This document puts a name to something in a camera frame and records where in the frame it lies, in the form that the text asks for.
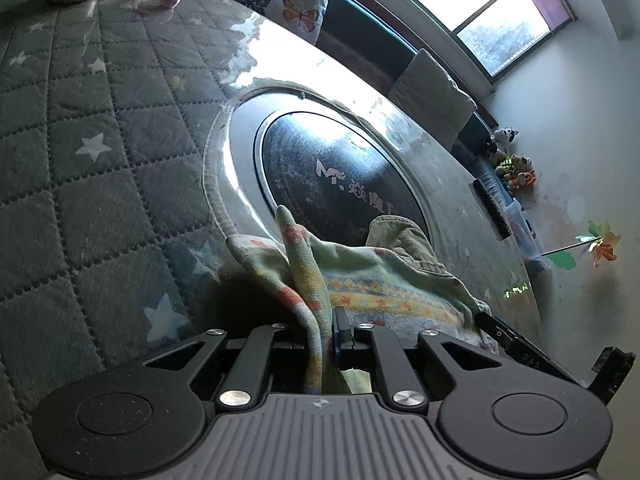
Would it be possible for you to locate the colourful paper pinwheel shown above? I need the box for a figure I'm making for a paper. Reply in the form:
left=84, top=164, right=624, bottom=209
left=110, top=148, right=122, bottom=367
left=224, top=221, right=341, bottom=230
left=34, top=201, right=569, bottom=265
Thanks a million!
left=540, top=220, right=622, bottom=270

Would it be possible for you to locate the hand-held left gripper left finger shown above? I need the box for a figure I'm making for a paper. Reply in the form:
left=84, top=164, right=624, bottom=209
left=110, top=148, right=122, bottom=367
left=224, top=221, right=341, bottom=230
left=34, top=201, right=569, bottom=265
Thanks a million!
left=144, top=324, right=307, bottom=413

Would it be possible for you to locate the colourful patterned button shirt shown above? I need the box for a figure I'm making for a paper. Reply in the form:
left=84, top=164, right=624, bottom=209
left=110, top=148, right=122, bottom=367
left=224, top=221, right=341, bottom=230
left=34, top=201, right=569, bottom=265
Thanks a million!
left=226, top=205, right=501, bottom=396

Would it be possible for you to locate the round black table heater plate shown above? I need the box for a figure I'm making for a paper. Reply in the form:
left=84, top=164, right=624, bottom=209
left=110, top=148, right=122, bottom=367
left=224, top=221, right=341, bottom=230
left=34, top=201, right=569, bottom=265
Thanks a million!
left=227, top=87, right=442, bottom=261

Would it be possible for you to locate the yellow green plush toy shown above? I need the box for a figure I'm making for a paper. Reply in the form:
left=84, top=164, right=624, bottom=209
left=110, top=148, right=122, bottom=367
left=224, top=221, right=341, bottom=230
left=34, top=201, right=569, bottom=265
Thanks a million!
left=492, top=154, right=532, bottom=179

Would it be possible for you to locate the clear plastic storage box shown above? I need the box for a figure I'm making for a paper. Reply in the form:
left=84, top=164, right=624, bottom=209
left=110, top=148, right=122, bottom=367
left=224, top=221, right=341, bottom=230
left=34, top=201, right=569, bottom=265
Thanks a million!
left=502, top=200, right=544, bottom=262

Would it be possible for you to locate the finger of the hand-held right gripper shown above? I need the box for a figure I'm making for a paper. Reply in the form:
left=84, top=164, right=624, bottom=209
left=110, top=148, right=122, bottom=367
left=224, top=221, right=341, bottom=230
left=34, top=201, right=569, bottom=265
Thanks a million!
left=474, top=311, right=519, bottom=349

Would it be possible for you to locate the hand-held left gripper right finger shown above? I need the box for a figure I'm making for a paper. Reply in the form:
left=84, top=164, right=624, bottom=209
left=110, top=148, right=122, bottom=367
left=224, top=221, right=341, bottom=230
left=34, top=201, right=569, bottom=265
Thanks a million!
left=332, top=306, right=501, bottom=413

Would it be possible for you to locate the blue window seat cushion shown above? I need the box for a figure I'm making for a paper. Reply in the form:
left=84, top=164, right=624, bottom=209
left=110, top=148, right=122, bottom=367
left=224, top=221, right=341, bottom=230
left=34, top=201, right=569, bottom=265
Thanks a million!
left=320, top=0, right=501, bottom=171

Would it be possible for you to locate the black flat bar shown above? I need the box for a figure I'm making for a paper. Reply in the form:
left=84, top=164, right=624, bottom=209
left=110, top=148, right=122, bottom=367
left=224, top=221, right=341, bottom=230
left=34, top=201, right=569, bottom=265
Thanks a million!
left=472, top=177, right=512, bottom=240

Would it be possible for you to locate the grey square pillow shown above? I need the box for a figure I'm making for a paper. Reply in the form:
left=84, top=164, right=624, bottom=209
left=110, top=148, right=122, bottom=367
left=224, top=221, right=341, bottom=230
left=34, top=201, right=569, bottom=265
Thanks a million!
left=387, top=49, right=478, bottom=148

